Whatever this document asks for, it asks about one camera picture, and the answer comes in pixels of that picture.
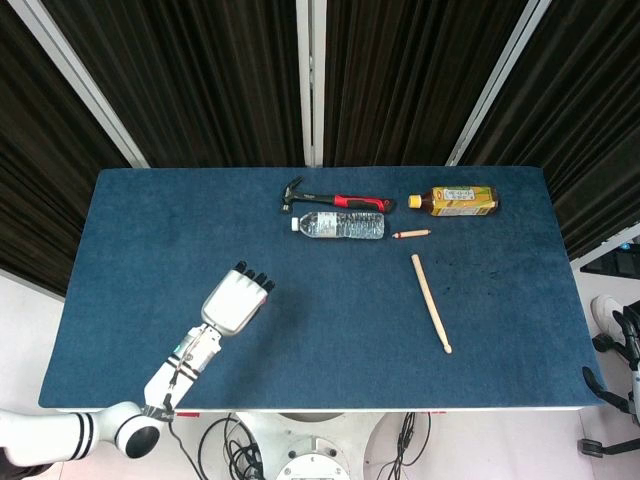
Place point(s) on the clear water bottle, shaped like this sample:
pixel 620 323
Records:
pixel 340 225

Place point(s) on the black trouser leg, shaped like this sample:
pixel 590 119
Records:
pixel 20 472

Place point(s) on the black red claw hammer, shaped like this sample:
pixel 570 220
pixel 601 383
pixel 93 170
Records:
pixel 350 201

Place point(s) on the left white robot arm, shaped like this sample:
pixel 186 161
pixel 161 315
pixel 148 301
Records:
pixel 40 435

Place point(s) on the white shoe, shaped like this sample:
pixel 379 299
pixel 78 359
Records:
pixel 605 310

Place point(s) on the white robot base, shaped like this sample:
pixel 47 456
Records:
pixel 310 450

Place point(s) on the red floor tape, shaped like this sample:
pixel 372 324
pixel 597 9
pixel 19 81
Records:
pixel 187 414

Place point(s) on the long wooden drumstick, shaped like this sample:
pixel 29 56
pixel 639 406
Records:
pixel 430 302

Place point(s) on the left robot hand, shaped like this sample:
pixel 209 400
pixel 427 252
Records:
pixel 232 302

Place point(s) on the blue table cloth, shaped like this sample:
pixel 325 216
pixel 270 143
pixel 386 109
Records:
pixel 350 310

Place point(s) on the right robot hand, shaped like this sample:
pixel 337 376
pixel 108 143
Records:
pixel 636 350

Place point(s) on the white frame post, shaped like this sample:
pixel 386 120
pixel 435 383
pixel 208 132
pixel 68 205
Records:
pixel 500 85
pixel 80 85
pixel 311 80

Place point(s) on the black pleated curtain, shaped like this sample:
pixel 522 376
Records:
pixel 35 165
pixel 590 125
pixel 410 80
pixel 200 80

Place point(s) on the yellow label tea bottle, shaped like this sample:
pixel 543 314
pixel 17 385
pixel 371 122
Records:
pixel 460 201

